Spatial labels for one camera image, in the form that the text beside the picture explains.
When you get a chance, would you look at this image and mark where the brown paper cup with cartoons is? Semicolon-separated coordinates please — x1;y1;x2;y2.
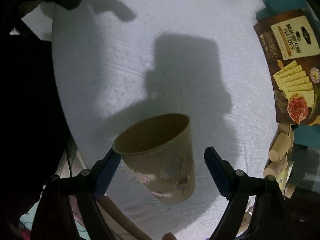
112;113;195;205

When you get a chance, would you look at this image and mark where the yellow tissue pack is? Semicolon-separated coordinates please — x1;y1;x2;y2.
276;160;294;195

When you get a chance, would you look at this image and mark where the brown cracker box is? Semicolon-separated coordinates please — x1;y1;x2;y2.
254;10;319;126

